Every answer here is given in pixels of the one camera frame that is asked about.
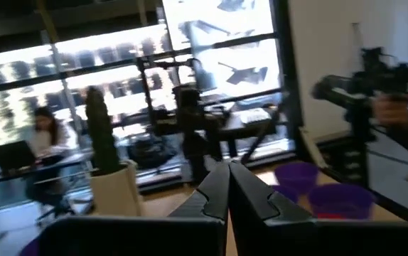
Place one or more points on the white plant pot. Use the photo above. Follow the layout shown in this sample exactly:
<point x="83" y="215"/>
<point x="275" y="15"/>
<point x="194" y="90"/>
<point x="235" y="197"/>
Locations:
<point x="115" y="193"/>

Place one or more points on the desk with black legs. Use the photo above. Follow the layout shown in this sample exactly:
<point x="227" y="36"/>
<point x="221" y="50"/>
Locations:
<point x="62" y="161"/>

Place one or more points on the white keyboard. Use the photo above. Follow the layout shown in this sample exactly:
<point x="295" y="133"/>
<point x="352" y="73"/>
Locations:
<point x="255" y="115"/>

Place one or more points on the dark backpack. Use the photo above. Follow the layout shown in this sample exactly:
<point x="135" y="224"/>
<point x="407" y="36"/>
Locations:
<point x="150" y="153"/>

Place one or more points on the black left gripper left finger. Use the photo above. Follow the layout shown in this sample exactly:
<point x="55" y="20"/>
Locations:
<point x="136" y="238"/>

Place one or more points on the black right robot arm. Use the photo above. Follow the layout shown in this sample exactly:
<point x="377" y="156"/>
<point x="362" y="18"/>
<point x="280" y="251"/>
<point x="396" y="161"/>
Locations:
<point x="193" y="124"/>

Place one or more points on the office chair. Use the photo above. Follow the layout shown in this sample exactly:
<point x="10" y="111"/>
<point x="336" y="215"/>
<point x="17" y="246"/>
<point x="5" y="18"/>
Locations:
<point x="44" y="199"/>

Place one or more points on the black window pillar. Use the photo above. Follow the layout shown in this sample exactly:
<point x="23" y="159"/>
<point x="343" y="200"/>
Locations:
<point x="285" y="71"/>

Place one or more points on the person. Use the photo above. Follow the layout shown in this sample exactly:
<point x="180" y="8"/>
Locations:
<point x="47" y="140"/>

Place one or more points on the large glass window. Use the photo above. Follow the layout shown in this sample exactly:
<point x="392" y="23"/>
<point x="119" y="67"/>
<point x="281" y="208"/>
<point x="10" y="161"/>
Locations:
<point x="239" y="53"/>

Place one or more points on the black laptop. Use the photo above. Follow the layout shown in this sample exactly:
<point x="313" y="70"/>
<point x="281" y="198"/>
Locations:
<point x="12" y="156"/>

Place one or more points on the black metal stand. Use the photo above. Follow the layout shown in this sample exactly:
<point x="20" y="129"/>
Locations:
<point x="146" y="92"/>

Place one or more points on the green cactus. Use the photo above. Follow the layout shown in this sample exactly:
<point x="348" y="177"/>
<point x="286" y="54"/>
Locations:
<point x="101" y="135"/>

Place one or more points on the red mini bowl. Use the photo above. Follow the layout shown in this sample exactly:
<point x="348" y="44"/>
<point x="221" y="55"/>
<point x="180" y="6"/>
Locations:
<point x="330" y="216"/>

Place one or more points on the person's hand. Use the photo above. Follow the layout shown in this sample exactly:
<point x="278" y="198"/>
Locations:
<point x="390" y="112"/>

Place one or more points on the dark office table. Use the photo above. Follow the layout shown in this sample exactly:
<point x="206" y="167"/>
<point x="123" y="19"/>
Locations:
<point x="232" y="129"/>

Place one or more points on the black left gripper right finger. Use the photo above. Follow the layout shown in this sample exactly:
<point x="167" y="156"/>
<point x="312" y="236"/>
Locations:
<point x="332" y="238"/>

